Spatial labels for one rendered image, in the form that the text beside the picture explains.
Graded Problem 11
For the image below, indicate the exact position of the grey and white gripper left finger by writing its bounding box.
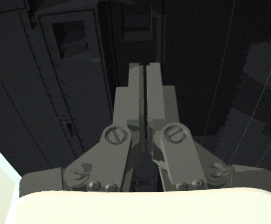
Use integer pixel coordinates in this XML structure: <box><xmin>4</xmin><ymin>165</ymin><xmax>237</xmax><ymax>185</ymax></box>
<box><xmin>19</xmin><ymin>63</ymin><xmax>145</xmax><ymax>198</ymax></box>

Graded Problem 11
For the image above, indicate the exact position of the black open-frame rack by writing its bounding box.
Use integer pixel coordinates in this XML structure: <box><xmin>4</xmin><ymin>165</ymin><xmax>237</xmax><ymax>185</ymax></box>
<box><xmin>0</xmin><ymin>0</ymin><xmax>271</xmax><ymax>177</ymax></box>

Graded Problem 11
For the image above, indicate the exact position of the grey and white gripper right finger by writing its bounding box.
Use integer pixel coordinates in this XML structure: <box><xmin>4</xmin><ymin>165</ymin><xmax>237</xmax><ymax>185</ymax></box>
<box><xmin>146</xmin><ymin>62</ymin><xmax>271</xmax><ymax>192</ymax></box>

